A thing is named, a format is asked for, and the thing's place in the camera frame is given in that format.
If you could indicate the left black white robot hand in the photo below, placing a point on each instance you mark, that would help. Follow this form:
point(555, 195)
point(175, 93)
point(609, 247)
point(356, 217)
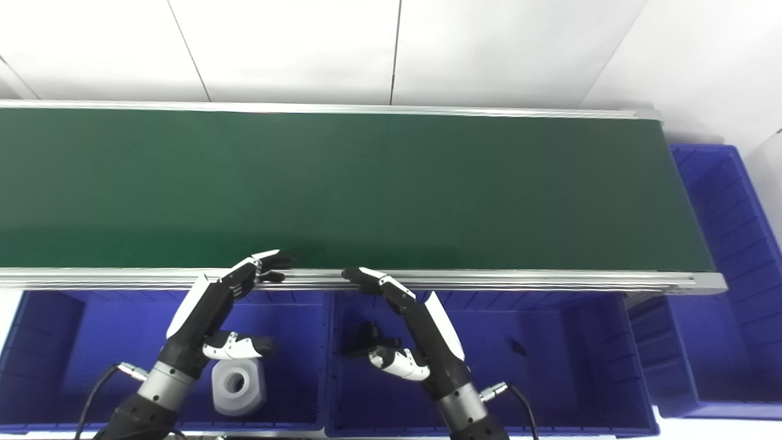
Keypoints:
point(198, 324)

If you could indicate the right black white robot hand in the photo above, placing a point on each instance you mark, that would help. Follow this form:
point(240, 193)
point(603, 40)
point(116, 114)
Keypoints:
point(437, 348)

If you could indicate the white hexagonal plastic part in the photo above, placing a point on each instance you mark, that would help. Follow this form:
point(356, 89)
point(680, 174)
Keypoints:
point(239, 388)

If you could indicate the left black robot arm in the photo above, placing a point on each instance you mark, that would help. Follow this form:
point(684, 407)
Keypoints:
point(153, 397)

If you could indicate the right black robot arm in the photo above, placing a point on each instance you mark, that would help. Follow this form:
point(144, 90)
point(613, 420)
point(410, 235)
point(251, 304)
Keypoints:
point(467, 415)

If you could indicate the large black part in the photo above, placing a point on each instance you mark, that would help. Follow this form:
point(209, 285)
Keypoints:
point(366, 342)

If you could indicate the green conveyor belt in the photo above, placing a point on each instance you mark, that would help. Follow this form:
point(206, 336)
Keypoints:
point(519, 280)
point(366, 189)

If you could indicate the blue plastic bin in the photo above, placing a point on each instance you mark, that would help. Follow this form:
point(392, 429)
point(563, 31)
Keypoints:
point(550, 379)
point(727, 305)
point(91, 342)

